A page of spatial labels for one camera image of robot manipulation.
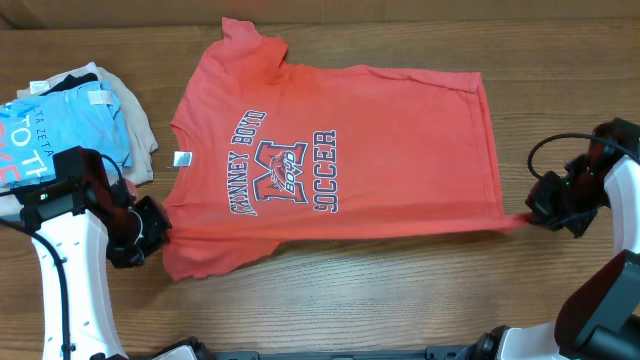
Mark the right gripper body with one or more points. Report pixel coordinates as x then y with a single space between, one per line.
573 203

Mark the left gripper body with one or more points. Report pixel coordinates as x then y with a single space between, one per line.
147 227

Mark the red printed t-shirt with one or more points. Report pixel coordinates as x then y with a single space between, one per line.
284 152

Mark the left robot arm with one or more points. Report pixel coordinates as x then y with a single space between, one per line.
76 232

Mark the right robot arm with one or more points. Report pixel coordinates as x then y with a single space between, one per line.
597 321

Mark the beige folded garment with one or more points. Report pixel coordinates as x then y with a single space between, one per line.
142 140

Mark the light blue folded t-shirt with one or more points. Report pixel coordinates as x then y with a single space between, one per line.
34 129

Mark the black folded garment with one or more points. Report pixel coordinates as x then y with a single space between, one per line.
70 82

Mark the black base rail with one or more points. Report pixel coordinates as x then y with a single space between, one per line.
430 353

